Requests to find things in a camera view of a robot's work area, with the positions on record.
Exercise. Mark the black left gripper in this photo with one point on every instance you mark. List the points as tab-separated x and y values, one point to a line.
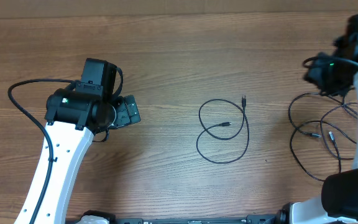
124	117

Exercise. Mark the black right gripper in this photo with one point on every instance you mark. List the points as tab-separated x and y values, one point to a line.
312	76

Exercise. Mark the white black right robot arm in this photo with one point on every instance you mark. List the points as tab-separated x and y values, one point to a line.
338	202

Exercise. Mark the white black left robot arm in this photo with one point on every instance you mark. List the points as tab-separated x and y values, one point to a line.
75	115

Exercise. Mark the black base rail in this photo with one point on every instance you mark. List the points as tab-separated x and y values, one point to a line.
93	216

